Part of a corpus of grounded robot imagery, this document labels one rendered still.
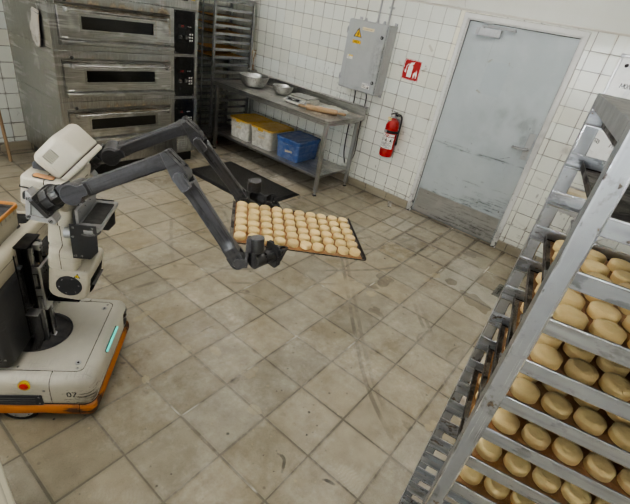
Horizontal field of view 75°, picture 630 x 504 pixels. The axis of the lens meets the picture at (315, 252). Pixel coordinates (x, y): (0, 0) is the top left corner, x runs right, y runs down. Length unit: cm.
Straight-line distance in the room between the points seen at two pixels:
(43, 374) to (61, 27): 309
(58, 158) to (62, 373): 97
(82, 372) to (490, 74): 415
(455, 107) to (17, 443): 440
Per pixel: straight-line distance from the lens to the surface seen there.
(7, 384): 233
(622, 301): 75
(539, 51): 458
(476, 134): 472
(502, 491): 110
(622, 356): 80
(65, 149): 182
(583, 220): 66
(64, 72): 457
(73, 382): 223
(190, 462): 221
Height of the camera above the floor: 187
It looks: 30 degrees down
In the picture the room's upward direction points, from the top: 11 degrees clockwise
